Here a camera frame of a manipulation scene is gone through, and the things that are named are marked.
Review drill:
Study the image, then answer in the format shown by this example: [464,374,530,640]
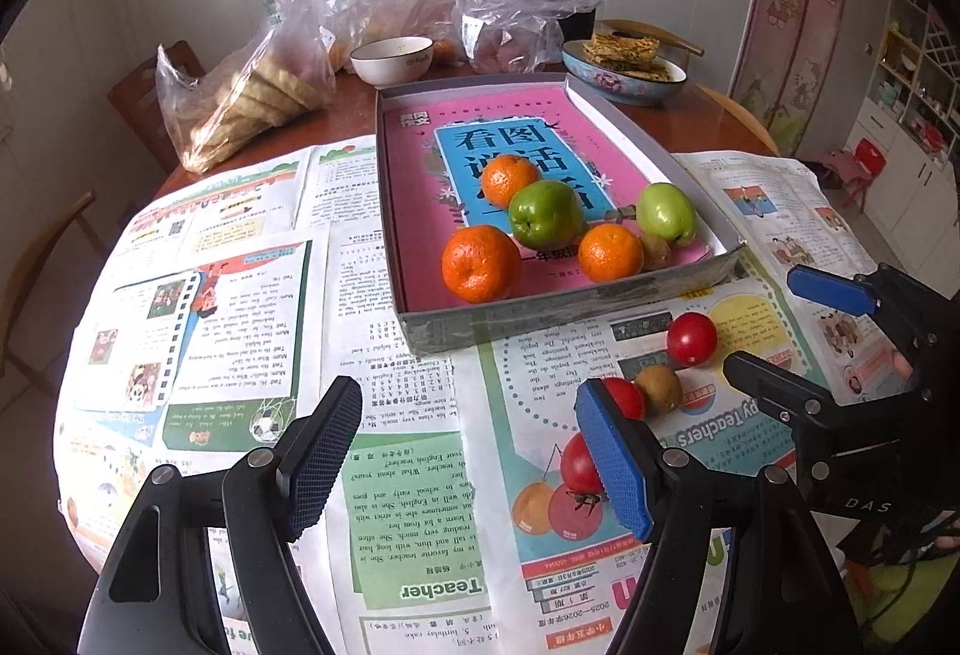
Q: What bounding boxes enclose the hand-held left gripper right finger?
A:
[574,377,848,655]

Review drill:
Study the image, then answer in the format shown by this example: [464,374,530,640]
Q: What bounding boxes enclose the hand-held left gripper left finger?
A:
[79,375,365,655]

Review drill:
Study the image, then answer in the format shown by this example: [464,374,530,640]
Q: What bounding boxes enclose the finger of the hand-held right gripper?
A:
[786,262,942,371]
[722,349,923,483]

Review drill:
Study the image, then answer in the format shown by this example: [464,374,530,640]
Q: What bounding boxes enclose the red tomato with stem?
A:
[559,432,610,510]

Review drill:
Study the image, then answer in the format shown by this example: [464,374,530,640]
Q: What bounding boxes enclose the small red tomato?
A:
[602,377,647,422]

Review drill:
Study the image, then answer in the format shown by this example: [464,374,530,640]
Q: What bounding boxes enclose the brown longan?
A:
[634,364,683,416]
[639,233,674,271]

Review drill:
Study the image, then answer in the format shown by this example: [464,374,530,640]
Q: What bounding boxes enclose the large red tomato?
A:
[667,312,719,367]

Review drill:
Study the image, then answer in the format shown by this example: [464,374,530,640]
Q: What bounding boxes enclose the shallow grey cardboard box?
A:
[373,71,747,360]

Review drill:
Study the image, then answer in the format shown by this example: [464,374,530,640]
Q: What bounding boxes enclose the light green guava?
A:
[636,182,698,247]

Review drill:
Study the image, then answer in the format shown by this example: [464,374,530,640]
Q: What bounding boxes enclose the medium orange tangerine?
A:
[577,223,644,285]

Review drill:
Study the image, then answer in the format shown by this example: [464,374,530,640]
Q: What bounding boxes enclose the large orange tangerine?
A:
[440,224,524,305]

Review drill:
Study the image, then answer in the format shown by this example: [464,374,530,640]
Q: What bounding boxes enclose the dark green guava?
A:
[508,179,586,249]

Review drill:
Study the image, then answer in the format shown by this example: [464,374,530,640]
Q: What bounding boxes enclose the small orange tangerine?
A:
[481,154,542,208]

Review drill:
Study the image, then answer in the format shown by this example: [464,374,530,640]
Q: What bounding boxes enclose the colourful newspaper sheet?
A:
[461,149,912,655]
[56,141,496,655]

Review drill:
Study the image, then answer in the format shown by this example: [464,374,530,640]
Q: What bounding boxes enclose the small pink stool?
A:
[814,149,848,187]

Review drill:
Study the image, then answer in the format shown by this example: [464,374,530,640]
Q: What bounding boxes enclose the person's green clothing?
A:
[847,535,960,655]

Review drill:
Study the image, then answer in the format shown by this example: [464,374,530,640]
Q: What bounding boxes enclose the small red chair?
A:
[840,137,886,210]

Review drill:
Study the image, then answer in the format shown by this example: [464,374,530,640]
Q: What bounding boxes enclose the white shelving cabinet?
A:
[840,0,960,296]

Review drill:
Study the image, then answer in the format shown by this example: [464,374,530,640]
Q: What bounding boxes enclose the blue floral bowl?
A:
[561,40,687,107]

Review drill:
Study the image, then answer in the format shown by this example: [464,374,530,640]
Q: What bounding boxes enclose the fried pancakes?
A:
[583,31,676,75]

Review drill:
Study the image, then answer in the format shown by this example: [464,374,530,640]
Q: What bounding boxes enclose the pink workbook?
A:
[381,85,713,296]

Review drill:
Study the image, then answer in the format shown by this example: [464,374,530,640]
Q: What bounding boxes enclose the stack of round flatbreads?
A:
[187,62,323,165]

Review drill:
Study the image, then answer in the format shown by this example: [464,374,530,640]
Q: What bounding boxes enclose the white ceramic bowl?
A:
[350,35,436,88]

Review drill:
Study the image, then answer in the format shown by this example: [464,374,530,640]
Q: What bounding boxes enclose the solid-back wooden chair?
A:
[107,40,207,176]

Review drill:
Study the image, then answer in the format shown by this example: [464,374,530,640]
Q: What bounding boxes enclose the clear plastic bag of flatbreads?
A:
[156,0,338,175]

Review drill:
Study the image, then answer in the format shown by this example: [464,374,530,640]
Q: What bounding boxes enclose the crumpled clear plastic bag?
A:
[450,0,601,77]

